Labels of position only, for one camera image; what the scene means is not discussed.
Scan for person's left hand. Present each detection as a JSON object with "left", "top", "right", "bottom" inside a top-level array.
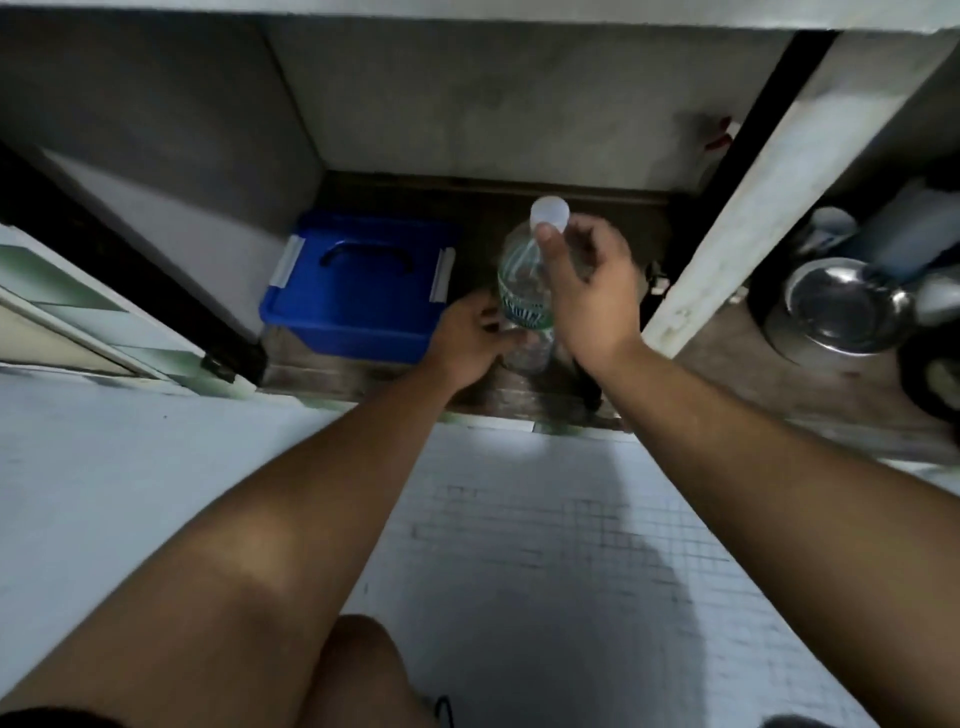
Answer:
[{"left": 419, "top": 290, "right": 530, "bottom": 394}]

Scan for person's right hand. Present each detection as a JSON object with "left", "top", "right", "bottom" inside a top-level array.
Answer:
[{"left": 533, "top": 212, "right": 646, "bottom": 380}]

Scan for clear plastic water bottle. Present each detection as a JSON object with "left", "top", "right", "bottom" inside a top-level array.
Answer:
[{"left": 497, "top": 217, "right": 601, "bottom": 376}]

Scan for white bottle cap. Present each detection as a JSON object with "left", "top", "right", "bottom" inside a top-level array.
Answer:
[{"left": 530, "top": 195, "right": 571, "bottom": 231}]

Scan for blue box lid with handle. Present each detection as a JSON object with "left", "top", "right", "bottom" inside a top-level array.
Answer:
[{"left": 268, "top": 211, "right": 459, "bottom": 331}]

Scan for person's right forearm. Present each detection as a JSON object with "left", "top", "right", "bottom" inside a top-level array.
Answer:
[{"left": 596, "top": 337, "right": 960, "bottom": 728}]

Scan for person's left forearm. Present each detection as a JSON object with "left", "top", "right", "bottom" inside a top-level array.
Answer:
[{"left": 0, "top": 359, "right": 460, "bottom": 728}]

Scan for person's left leg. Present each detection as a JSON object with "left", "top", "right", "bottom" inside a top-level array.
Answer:
[{"left": 296, "top": 614, "right": 440, "bottom": 728}]

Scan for checkered tiled counter base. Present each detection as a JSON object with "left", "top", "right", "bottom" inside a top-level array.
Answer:
[{"left": 0, "top": 0, "right": 960, "bottom": 466}]

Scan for red white spray bottle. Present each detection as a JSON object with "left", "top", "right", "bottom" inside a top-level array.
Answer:
[{"left": 697, "top": 113, "right": 744, "bottom": 181}]

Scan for metal pot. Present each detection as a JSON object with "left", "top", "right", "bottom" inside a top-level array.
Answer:
[{"left": 763, "top": 257, "right": 920, "bottom": 365}]

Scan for black kettle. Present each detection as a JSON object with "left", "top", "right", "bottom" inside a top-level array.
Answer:
[{"left": 898, "top": 337, "right": 960, "bottom": 425}]

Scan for beige cupboard door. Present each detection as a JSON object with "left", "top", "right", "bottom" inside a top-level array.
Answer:
[{"left": 0, "top": 224, "right": 260, "bottom": 399}]

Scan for black shorts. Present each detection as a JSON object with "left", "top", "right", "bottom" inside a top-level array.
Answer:
[{"left": 0, "top": 706, "right": 121, "bottom": 728}]

